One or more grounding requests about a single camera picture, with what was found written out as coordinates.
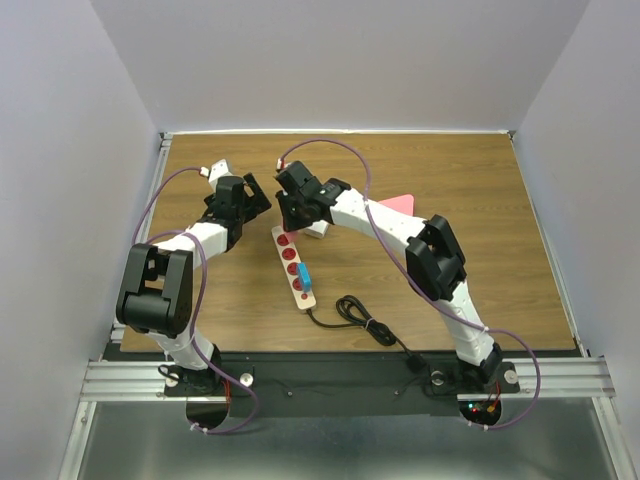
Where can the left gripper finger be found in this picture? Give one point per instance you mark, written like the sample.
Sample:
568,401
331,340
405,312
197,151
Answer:
255,208
257,198

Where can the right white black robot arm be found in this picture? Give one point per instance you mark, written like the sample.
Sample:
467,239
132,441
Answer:
434,261

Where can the aluminium frame rails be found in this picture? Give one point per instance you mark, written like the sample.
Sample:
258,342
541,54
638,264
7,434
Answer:
131,304

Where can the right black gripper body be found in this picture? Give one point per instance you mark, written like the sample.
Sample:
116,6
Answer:
295,217

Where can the blue plug adapter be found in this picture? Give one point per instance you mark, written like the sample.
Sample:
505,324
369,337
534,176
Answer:
303,277

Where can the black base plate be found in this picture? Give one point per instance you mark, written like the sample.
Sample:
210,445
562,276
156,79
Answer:
340,385

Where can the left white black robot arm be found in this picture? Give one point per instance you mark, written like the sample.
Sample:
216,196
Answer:
156,293

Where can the white red power strip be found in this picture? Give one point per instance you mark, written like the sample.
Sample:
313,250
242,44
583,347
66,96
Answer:
289,257

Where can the pink triangular power socket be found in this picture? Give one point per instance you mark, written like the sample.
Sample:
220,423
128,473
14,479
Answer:
402,203

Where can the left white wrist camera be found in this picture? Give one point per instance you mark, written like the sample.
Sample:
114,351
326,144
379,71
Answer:
215,172

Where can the white charger block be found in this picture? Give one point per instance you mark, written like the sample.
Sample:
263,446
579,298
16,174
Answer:
317,229

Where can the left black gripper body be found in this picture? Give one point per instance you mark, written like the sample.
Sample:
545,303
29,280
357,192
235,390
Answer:
241,211

